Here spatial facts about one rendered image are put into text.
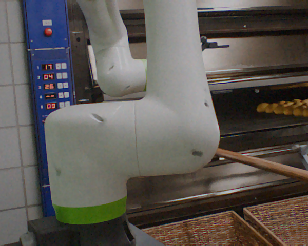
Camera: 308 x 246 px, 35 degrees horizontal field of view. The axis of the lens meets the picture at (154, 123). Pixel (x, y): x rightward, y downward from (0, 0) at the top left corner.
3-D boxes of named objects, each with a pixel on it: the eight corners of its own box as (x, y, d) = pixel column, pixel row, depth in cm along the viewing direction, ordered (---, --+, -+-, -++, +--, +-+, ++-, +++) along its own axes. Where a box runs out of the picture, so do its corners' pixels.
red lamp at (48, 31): (43, 37, 177) (42, 20, 177) (53, 36, 179) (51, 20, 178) (44, 36, 176) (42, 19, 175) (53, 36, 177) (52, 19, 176)
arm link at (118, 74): (97, 104, 136) (106, 90, 126) (89, 63, 139) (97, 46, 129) (143, 100, 141) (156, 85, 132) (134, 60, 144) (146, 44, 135)
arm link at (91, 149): (141, 221, 78) (133, 103, 76) (45, 227, 78) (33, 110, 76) (144, 199, 91) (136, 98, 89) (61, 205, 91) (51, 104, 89)
